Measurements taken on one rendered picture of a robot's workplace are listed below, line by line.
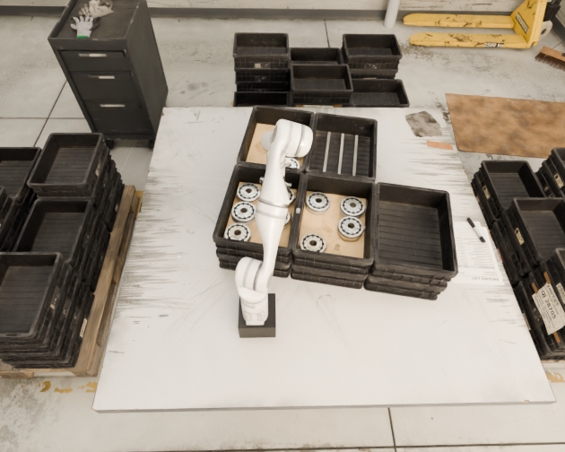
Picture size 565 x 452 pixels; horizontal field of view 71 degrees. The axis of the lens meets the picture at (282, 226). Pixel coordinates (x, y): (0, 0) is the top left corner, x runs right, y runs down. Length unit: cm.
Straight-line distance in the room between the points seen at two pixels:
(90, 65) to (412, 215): 212
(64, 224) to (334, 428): 177
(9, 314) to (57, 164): 91
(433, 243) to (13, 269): 190
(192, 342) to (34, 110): 285
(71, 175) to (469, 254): 210
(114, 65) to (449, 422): 276
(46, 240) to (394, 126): 198
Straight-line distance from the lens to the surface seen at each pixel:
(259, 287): 118
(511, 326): 181
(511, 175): 302
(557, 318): 231
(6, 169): 292
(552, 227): 269
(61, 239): 241
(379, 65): 316
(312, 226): 164
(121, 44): 272
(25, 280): 220
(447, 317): 172
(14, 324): 211
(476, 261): 190
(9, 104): 415
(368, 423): 223
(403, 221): 173
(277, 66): 308
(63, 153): 268
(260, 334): 151
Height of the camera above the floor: 215
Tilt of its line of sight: 54 degrees down
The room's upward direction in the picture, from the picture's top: 2 degrees clockwise
